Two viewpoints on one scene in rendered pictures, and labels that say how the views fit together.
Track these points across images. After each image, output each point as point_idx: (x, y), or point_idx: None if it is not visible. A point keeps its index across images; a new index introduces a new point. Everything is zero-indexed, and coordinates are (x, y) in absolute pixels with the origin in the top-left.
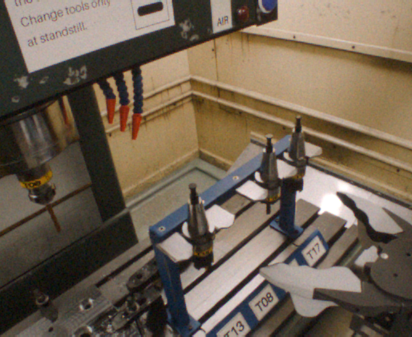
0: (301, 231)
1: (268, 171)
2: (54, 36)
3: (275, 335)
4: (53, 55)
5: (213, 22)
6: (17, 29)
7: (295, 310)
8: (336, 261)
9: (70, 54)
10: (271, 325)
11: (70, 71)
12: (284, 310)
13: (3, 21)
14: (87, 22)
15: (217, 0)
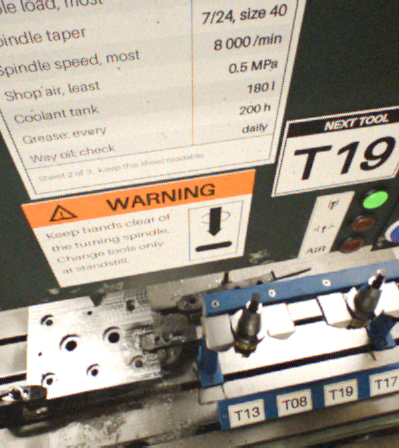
0: (391, 346)
1: (363, 301)
2: (91, 267)
3: (288, 438)
4: (88, 278)
5: (300, 251)
6: (52, 264)
7: (324, 427)
8: None
9: (107, 277)
10: (288, 427)
11: (105, 285)
12: (311, 422)
13: (39, 259)
14: (131, 258)
15: (315, 235)
